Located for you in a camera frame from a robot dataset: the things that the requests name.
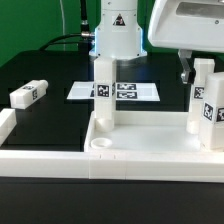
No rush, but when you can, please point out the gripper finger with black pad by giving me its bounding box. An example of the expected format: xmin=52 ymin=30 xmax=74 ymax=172
xmin=178 ymin=49 xmax=196 ymax=84

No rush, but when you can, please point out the white desk tabletop tray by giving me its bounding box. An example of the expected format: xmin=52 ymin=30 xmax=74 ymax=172
xmin=84 ymin=111 xmax=211 ymax=153

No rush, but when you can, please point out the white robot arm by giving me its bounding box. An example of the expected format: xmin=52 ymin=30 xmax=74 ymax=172
xmin=89 ymin=0 xmax=224 ymax=83

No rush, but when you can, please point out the fiducial marker sheet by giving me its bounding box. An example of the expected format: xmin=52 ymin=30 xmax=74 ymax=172
xmin=67 ymin=81 xmax=160 ymax=102

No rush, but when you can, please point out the black cable with connector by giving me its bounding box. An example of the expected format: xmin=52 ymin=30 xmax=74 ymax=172
xmin=38 ymin=0 xmax=98 ymax=52

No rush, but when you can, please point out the white thin cable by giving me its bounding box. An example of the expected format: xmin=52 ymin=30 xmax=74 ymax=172
xmin=59 ymin=0 xmax=67 ymax=52

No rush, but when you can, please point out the white U-shaped fence frame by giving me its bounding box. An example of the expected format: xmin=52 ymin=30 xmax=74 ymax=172
xmin=0 ymin=108 xmax=224 ymax=184

